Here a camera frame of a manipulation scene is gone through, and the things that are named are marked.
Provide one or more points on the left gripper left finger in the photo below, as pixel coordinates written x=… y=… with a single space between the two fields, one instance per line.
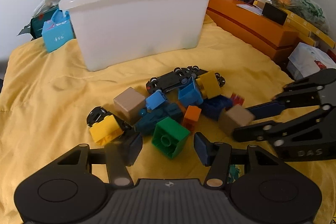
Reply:
x=75 y=166

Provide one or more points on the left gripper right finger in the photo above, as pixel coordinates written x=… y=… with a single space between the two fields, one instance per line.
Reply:
x=227 y=164

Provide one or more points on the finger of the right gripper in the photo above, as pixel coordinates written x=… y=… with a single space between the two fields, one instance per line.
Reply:
x=306 y=127
x=317 y=89

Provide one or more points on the wooden cube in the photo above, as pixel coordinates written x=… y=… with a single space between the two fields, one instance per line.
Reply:
x=237 y=116
x=128 y=105

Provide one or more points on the blue hollow building block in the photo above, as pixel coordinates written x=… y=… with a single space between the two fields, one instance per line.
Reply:
x=190 y=94

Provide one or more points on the white paper package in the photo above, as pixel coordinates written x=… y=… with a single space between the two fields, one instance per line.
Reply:
x=306 y=60

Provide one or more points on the yellow block toy car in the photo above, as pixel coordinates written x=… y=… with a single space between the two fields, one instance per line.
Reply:
x=104 y=126

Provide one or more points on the red building block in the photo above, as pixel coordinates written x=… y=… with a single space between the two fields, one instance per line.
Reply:
x=237 y=99

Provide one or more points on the dark blue building block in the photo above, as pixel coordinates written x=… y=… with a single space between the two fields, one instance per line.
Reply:
x=212 y=108

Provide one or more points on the orange building block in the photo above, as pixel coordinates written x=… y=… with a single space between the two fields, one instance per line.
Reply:
x=191 y=117

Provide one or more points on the dark teal toy vehicle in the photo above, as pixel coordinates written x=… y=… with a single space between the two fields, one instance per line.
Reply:
x=147 y=123

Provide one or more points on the green building block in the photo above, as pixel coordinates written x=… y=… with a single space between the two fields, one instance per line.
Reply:
x=170 y=137

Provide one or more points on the orange cardboard box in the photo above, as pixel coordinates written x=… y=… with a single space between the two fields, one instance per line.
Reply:
x=272 y=39

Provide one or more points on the yellow flat boxes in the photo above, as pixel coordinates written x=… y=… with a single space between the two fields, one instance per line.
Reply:
x=307 y=32

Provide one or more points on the yellow building block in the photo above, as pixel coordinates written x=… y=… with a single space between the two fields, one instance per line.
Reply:
x=210 y=84

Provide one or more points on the small blue building block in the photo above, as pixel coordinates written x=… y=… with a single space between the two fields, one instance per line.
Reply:
x=155 y=100

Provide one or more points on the small black box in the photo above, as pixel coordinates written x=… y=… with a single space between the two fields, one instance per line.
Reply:
x=275 y=14

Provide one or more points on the black toy car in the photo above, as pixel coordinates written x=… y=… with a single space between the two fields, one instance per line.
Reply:
x=177 y=78

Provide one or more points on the green mesh bag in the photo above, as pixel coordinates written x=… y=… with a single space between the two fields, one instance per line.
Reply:
x=308 y=10

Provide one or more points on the white plastic bin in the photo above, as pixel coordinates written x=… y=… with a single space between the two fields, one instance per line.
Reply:
x=110 y=32

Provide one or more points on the blue tissue box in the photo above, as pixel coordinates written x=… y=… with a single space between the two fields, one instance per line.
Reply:
x=57 y=31

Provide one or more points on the dark green package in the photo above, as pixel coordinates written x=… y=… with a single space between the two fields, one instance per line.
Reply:
x=34 y=28

